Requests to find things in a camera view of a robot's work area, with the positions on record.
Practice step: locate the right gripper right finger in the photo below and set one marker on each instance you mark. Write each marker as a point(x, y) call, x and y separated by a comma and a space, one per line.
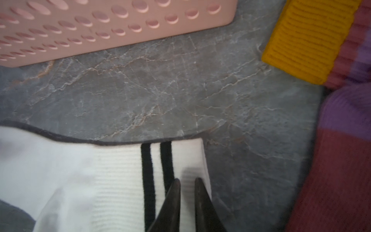
point(206, 217)

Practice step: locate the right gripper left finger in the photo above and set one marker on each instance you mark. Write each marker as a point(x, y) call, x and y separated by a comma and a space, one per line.
point(168, 219)

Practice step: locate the white sock two black stripes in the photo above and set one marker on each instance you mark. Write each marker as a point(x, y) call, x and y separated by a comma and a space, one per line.
point(73, 187)

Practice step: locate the magenta purple yellow-cuff sock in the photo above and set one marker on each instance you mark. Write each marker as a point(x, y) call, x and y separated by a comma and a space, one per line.
point(329, 43)

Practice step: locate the pink perforated plastic basket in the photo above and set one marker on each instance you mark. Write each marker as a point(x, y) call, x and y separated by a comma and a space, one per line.
point(39, 31)

